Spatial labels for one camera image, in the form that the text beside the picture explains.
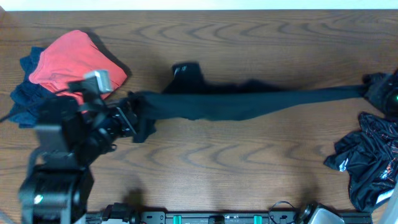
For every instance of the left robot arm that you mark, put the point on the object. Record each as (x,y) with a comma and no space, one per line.
(72,137)

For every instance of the folded red garment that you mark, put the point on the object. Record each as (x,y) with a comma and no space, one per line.
(68,59)

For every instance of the plain black t-shirt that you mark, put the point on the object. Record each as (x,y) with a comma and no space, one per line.
(191,97)

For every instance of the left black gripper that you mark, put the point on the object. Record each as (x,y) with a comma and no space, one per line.
(127,116)

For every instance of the folded navy blue garment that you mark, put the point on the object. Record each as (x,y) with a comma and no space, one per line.
(28,93)

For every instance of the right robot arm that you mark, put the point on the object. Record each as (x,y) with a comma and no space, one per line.
(387,202)

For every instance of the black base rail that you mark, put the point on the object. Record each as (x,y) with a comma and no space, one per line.
(280,213)

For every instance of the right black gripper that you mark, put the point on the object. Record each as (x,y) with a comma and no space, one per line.
(377,93)

